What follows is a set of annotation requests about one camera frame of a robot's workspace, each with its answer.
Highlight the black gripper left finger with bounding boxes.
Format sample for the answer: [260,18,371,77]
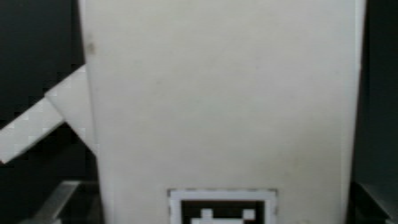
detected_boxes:
[19,181,100,224]

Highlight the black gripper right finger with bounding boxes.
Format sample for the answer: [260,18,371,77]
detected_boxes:
[347,182,398,224]

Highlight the white cabinet block with markers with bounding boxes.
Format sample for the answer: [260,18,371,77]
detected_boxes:
[81,0,365,224]

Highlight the white U-shaped table fence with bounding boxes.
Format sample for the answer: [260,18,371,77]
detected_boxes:
[0,67,95,164]

